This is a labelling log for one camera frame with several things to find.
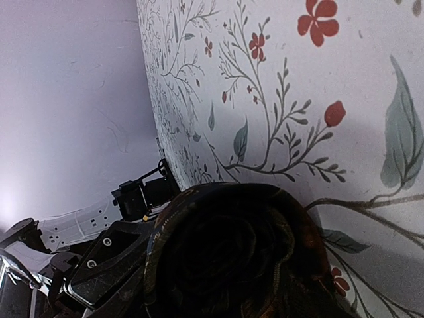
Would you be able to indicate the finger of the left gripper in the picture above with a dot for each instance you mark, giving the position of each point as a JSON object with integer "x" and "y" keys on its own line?
{"x": 110, "y": 261}

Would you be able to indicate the brown green patterned tie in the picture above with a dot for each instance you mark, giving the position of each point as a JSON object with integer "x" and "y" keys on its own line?
{"x": 237, "y": 250}

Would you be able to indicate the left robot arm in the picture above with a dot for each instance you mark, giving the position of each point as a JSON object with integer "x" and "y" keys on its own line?
{"x": 39, "y": 256}

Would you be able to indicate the floral tablecloth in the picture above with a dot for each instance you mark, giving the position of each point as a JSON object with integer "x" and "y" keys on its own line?
{"x": 321, "y": 98}

